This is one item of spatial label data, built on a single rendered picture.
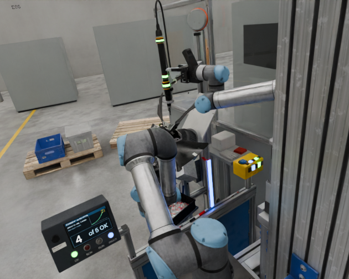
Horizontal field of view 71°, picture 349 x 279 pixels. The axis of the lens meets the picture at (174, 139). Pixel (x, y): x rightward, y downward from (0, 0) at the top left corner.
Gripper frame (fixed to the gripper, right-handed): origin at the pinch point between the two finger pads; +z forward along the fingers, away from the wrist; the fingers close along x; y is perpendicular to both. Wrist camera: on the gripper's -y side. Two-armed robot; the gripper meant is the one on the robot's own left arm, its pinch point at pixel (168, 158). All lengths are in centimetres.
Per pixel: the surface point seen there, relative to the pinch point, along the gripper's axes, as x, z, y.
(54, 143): 64, 178, 315
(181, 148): -0.3, 10.6, -4.8
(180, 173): 18.2, 11.5, 0.1
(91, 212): -7, -55, 10
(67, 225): -7, -63, 16
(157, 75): 29, 517, 249
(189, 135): 1.4, 33.6, -2.7
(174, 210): 34.7, -5.1, 2.3
